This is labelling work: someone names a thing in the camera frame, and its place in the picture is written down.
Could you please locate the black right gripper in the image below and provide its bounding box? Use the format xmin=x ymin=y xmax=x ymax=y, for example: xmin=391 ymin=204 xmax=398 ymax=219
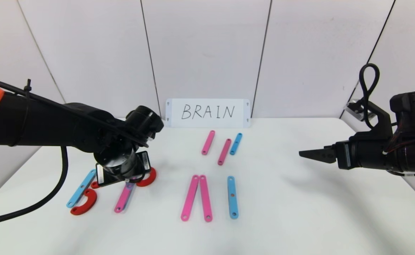
xmin=298 ymin=141 xmax=387 ymax=170

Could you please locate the pink bar with holes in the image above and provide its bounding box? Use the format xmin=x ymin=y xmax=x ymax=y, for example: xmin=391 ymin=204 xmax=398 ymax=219
xmin=181 ymin=175 xmax=200 ymax=222
xmin=199 ymin=175 xmax=213 ymax=222
xmin=114 ymin=184 xmax=134 ymax=214
xmin=201 ymin=131 xmax=215 ymax=156
xmin=217 ymin=138 xmax=232 ymax=166

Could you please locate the small red half ring piece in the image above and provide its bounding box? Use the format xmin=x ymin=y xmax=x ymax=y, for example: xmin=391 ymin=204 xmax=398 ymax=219
xmin=136 ymin=167 xmax=157 ymax=188

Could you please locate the white BRAIN sign card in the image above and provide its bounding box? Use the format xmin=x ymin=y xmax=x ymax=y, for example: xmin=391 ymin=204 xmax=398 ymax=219
xmin=166 ymin=99 xmax=251 ymax=128

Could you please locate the short blue flat bar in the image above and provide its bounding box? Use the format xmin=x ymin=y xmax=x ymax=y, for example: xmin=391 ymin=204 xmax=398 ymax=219
xmin=229 ymin=133 xmax=243 ymax=155

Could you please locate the blue bar with orange underside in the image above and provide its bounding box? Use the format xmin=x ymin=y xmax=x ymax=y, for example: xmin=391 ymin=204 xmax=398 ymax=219
xmin=227 ymin=176 xmax=239 ymax=219

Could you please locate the long blue flat bar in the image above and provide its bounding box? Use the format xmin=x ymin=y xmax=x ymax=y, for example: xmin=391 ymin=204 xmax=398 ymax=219
xmin=66 ymin=169 xmax=97 ymax=208

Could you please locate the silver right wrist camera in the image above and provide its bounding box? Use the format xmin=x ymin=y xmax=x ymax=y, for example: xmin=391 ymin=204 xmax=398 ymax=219
xmin=344 ymin=101 xmax=371 ymax=123

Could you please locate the black right camera bracket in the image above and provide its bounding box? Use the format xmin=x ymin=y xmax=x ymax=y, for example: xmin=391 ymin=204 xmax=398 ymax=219
xmin=351 ymin=103 xmax=394 ymax=140

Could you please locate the black right arm cable loop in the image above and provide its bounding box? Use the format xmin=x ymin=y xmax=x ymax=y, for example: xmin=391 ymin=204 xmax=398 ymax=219
xmin=359 ymin=64 xmax=380 ymax=130

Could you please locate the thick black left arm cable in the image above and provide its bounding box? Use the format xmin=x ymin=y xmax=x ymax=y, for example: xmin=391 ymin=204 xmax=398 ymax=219
xmin=0 ymin=146 xmax=69 ymax=228

